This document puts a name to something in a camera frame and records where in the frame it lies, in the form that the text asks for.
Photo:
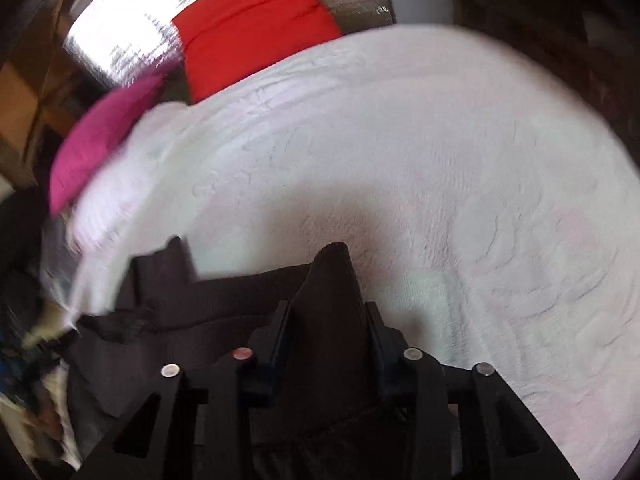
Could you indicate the white bed blanket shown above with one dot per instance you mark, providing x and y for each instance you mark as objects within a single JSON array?
[{"x": 425, "y": 185}]

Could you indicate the black jacket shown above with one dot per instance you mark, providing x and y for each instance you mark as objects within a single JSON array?
[{"x": 325, "y": 340}]

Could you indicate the dark patterned cloth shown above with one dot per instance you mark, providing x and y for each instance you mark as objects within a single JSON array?
[{"x": 550, "y": 35}]

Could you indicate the pile of dark clothes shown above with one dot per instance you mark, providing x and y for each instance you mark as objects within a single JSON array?
[{"x": 20, "y": 240}]

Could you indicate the cardboard box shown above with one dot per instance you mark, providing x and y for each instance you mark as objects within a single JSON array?
[{"x": 30, "y": 105}]

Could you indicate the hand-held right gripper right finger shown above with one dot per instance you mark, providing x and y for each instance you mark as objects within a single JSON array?
[{"x": 382, "y": 360}]

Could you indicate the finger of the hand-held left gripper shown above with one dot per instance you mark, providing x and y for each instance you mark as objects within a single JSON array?
[{"x": 115, "y": 327}]

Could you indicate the grey printed cloth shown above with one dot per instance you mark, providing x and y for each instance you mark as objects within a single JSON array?
[{"x": 57, "y": 270}]

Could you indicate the silver foil headboard panel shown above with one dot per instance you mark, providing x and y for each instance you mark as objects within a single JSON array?
[{"x": 120, "y": 35}]

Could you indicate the pink pillow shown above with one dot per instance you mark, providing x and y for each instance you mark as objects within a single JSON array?
[{"x": 95, "y": 140}]

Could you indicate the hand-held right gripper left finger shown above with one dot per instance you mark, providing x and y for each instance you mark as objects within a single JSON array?
[{"x": 276, "y": 352}]

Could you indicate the red pillow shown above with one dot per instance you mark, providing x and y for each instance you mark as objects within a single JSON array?
[{"x": 250, "y": 25}]

